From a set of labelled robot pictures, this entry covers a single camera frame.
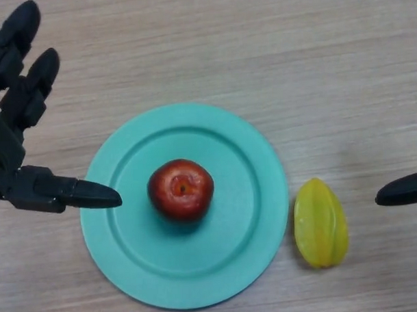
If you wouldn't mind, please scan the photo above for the yellow starfruit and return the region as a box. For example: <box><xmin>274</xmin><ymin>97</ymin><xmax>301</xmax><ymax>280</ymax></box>
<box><xmin>292</xmin><ymin>177</ymin><xmax>350</xmax><ymax>271</ymax></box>

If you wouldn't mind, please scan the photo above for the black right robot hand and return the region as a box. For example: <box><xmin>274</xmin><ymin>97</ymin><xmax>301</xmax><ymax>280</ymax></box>
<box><xmin>373</xmin><ymin>168</ymin><xmax>417</xmax><ymax>207</ymax></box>

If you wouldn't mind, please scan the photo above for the green round plate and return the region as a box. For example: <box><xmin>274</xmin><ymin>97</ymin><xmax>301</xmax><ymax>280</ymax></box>
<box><xmin>75</xmin><ymin>99</ymin><xmax>293</xmax><ymax>312</ymax></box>

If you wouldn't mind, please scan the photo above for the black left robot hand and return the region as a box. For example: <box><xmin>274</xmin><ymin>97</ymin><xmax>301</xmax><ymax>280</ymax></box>
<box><xmin>0</xmin><ymin>0</ymin><xmax>123</xmax><ymax>216</ymax></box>

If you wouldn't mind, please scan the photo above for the red apple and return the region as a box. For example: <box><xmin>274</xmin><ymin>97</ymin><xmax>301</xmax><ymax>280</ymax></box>
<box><xmin>146</xmin><ymin>157</ymin><xmax>216</xmax><ymax>223</ymax></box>

